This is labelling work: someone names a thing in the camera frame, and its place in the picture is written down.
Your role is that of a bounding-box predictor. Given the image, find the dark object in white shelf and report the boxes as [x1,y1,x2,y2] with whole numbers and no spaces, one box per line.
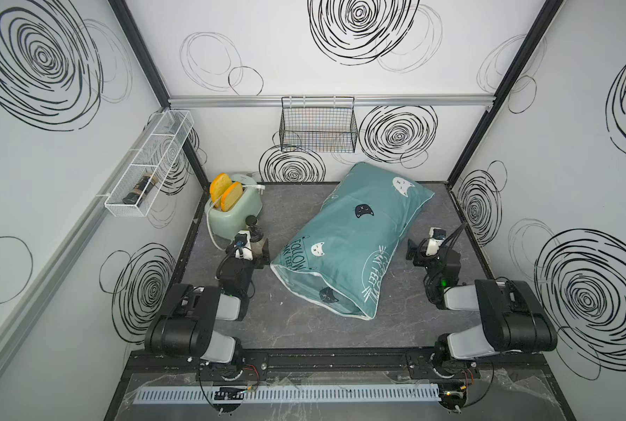
[121,174,158,205]

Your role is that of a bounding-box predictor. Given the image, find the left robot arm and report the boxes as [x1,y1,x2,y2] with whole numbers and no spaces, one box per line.
[144,248,270,372]

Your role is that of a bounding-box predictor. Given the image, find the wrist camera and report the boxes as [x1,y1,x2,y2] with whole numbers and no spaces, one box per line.
[233,231,254,261]
[425,227,447,256]

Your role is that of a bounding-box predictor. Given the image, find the glass bottle with black cap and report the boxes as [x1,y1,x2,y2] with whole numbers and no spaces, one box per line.
[245,215,270,268]

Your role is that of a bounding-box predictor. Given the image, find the teal cat-print pillow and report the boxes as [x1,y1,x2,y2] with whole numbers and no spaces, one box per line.
[270,162,435,320]

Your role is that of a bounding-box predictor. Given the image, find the yellow toast slice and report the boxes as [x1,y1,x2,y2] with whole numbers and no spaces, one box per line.
[209,173,233,203]
[219,182,244,212]

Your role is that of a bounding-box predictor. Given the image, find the black front mounting rail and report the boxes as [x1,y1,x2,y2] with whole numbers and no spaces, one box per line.
[127,346,548,382]

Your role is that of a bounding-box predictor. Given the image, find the mint green toaster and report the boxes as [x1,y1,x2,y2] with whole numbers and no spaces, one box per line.
[205,174,265,240]

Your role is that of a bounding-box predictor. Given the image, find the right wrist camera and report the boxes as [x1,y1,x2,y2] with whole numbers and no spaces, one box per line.
[425,227,447,256]

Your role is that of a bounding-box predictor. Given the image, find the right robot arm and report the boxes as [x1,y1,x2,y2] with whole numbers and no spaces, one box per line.
[406,238,558,377]

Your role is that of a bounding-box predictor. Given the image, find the white wire wall shelf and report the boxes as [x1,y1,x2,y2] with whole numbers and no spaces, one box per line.
[105,110,193,218]

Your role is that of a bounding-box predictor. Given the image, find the silver horizontal wall rail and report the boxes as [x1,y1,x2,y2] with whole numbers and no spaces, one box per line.
[168,94,495,109]

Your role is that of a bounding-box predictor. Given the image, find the white slotted cable duct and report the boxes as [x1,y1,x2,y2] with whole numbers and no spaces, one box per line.
[133,384,441,405]

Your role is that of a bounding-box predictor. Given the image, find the black wire wall basket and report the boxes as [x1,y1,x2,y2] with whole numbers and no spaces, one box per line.
[279,105,358,154]

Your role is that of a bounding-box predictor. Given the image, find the left yellow toast slice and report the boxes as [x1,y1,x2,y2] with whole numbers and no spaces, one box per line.
[209,173,233,203]

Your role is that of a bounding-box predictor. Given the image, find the white toaster power cord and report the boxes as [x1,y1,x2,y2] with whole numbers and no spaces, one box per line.
[205,182,266,252]

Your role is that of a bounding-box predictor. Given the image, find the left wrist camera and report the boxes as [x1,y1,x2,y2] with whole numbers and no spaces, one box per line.
[233,231,254,261]

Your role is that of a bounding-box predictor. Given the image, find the right yellow toast slice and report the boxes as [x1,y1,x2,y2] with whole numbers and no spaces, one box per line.
[219,182,244,212]

